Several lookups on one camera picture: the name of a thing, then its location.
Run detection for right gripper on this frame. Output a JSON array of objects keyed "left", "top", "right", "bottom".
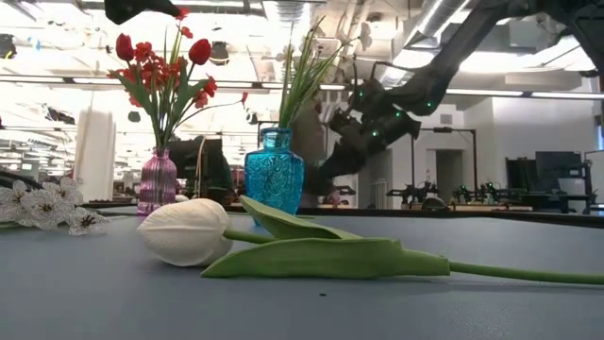
[{"left": 305, "top": 77, "right": 424, "bottom": 196}]

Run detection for red artificial tulip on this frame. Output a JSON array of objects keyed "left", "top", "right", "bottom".
[
  {"left": 159, "top": 38, "right": 212, "bottom": 150},
  {"left": 115, "top": 32, "right": 164, "bottom": 150}
]

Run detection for white artificial flower bunch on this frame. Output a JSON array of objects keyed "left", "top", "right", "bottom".
[
  {"left": 0, "top": 177, "right": 109, "bottom": 237},
  {"left": 276, "top": 16, "right": 374, "bottom": 131}
]

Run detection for blue patterned glass vase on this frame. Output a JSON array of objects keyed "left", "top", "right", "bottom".
[{"left": 243, "top": 126, "right": 306, "bottom": 227}]

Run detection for purple ribbed glass vase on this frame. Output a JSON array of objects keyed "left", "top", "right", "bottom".
[{"left": 136, "top": 146, "right": 178, "bottom": 216}]

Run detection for person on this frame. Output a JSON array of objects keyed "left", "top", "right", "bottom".
[{"left": 290, "top": 96, "right": 334, "bottom": 209}]

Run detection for black monitor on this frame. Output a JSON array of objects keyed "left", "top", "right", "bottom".
[{"left": 167, "top": 136, "right": 226, "bottom": 180}]

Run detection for white column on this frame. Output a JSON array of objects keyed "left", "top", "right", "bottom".
[{"left": 73, "top": 106, "right": 118, "bottom": 203}]

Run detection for black workstation desk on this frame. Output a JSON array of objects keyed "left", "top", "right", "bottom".
[{"left": 504, "top": 149, "right": 596, "bottom": 214}]

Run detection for black gantry frame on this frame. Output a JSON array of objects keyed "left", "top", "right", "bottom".
[{"left": 410, "top": 126, "right": 478, "bottom": 199}]

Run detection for silver ceiling duct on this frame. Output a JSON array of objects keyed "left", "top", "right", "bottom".
[{"left": 405, "top": 0, "right": 473, "bottom": 48}]

